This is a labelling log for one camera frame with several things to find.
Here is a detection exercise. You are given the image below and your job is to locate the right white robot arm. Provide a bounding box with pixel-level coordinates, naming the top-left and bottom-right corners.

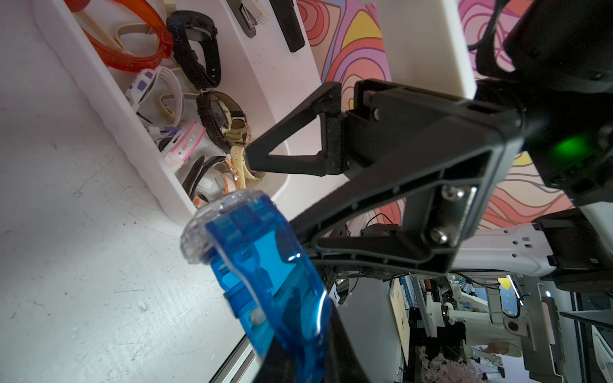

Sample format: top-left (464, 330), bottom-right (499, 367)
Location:
top-left (246, 80), bottom-right (612, 292)

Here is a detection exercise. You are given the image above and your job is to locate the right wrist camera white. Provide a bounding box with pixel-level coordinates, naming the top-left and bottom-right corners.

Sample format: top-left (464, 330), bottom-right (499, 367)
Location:
top-left (374, 0), bottom-right (477, 99)

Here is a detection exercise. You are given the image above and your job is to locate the black stapler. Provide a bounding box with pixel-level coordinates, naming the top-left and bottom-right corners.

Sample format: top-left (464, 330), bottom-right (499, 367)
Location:
top-left (270, 0), bottom-right (305, 53)

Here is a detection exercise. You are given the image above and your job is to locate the beige strap blue watch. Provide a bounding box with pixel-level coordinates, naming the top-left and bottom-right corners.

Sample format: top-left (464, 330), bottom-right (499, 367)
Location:
top-left (231, 145), bottom-right (265, 190)

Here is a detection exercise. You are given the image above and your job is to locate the black band watch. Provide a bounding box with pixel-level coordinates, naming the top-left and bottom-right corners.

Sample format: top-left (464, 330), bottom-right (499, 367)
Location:
top-left (166, 11), bottom-right (221, 90)

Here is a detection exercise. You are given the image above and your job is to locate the white pink kids watch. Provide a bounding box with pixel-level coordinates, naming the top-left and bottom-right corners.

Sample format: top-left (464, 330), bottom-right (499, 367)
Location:
top-left (145, 119), bottom-right (206, 173)

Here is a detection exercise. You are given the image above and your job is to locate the dark brown leather watch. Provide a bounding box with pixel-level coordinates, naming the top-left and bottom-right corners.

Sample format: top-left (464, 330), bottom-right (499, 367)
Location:
top-left (196, 91), bottom-right (252, 154)

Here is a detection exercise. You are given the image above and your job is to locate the white orange kids watch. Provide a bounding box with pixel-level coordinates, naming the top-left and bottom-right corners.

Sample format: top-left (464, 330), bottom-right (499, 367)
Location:
top-left (192, 164), bottom-right (238, 208)

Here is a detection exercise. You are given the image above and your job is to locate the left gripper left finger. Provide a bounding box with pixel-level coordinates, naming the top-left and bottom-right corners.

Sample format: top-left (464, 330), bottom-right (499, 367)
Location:
top-left (253, 344), bottom-right (297, 383)

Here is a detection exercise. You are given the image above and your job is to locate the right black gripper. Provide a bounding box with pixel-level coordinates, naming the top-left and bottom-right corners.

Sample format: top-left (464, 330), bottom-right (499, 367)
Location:
top-left (246, 80), bottom-right (524, 274)

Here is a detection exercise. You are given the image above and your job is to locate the white purple kids watch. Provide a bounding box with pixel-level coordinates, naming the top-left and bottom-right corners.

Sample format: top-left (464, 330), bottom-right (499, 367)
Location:
top-left (125, 65), bottom-right (186, 128)

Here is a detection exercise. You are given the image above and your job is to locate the white plastic storage tray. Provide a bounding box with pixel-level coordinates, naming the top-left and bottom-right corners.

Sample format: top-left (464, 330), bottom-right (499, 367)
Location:
top-left (32, 0), bottom-right (351, 226)

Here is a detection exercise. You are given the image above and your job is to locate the brown strap watch front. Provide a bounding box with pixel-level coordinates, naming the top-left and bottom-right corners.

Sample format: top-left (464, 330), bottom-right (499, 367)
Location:
top-left (182, 156), bottom-right (238, 201)

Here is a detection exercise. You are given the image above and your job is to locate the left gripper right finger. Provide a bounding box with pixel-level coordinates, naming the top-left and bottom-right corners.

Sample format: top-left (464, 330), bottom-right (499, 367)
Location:
top-left (322, 298), bottom-right (370, 383)

